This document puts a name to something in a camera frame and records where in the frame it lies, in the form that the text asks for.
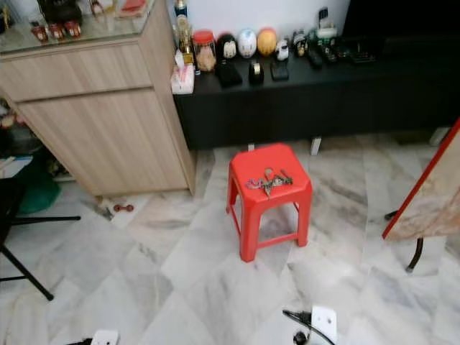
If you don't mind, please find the bunch of keys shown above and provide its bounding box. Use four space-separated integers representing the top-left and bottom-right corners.
246 167 294 197

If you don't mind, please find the black metal chair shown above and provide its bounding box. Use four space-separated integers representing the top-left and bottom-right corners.
0 176 81 301

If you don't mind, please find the green bag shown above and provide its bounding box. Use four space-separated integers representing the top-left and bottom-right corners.
18 172 62 215

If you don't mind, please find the light wooden cabinet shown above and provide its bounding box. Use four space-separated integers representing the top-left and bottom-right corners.
0 0 196 198

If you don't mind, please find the pink tissue pack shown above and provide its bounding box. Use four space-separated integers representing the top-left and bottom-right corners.
171 50 196 96

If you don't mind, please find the gold and blue trophy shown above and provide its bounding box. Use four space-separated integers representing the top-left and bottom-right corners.
172 0 195 65

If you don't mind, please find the black wallet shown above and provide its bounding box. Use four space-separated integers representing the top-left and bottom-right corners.
214 63 244 89

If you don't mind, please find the black round mouse figure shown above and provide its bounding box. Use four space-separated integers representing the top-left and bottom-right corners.
216 33 238 60

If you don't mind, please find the red plastic stool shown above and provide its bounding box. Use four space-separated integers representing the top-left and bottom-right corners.
226 142 313 263

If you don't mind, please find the white round figure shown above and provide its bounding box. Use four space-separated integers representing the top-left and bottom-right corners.
236 29 258 59

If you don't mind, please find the yellow round figure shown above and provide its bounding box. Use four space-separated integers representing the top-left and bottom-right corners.
257 27 278 58

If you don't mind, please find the black phone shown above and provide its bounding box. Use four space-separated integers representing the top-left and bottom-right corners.
270 61 291 82

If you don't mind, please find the small white figure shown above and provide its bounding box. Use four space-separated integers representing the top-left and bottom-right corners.
275 40 290 62

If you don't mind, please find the black sideboard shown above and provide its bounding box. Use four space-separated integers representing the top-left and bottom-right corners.
172 36 460 156

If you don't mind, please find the marble pattern board on legs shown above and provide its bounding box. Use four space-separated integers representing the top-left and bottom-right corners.
382 119 460 272

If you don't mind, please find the black television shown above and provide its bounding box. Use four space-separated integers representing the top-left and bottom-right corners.
341 0 460 40

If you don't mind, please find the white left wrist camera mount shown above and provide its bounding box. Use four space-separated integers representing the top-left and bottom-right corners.
90 329 120 345

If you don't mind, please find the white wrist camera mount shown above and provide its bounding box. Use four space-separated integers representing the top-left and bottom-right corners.
90 329 120 345
309 305 339 345

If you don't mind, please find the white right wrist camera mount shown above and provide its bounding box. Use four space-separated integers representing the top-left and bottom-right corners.
309 305 339 345

